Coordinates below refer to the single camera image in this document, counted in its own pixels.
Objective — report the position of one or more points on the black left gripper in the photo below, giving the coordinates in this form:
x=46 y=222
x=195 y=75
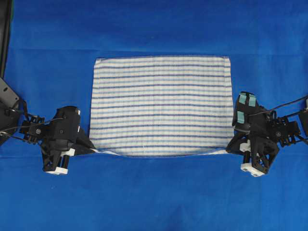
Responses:
x=57 y=152

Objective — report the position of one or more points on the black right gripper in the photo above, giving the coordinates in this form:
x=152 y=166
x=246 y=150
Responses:
x=259 y=151

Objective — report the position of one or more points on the blue striped white towel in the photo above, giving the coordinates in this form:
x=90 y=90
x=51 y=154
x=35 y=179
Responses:
x=161 y=106

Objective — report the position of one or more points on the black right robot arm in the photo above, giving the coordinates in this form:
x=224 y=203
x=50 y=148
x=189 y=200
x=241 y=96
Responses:
x=282 y=131

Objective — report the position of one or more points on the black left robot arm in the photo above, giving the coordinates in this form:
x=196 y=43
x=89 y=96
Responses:
x=14 y=117

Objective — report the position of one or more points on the blue table cloth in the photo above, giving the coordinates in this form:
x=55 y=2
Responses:
x=52 y=50

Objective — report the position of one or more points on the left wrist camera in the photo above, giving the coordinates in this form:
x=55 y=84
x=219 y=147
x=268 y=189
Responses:
x=67 y=125

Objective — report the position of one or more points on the right wrist camera with tape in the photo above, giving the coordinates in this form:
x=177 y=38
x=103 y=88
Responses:
x=243 y=119

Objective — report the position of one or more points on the black frame at edge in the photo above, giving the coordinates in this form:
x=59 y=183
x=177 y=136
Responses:
x=6 y=16

